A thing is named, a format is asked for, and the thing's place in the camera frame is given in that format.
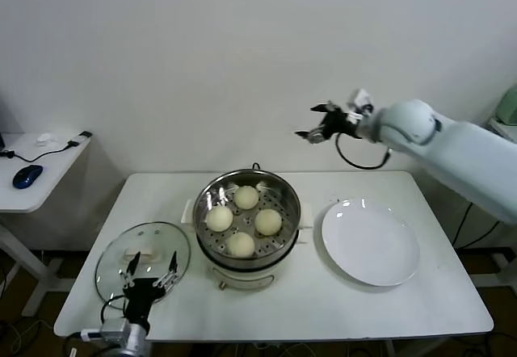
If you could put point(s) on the white steamed baozi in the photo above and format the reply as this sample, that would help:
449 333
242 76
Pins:
267 222
246 196
219 218
240 245

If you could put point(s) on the pale green appliance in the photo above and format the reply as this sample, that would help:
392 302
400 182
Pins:
508 108

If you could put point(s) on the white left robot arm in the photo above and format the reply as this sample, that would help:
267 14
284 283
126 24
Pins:
137 338

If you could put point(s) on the stainless steel steamer basket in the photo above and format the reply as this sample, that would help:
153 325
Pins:
288 211

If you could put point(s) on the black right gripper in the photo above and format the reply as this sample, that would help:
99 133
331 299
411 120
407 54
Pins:
337 123

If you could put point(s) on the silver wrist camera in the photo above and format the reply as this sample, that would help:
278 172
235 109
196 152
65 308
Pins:
360 99
115 330

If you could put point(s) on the white round plate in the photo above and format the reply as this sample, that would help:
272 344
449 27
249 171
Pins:
371 244

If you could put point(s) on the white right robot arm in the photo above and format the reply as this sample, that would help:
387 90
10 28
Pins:
464 147

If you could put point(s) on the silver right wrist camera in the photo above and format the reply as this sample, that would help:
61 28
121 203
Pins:
360 99

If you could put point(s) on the small white crumpled tissue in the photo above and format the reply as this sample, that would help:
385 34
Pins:
45 140

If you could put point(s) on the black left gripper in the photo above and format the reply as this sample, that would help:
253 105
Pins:
139 296

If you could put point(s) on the blue computer mouse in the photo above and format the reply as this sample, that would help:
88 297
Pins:
27 176

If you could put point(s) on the white side table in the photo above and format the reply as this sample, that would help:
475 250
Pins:
52 167

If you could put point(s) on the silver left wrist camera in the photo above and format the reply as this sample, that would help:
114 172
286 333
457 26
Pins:
115 330

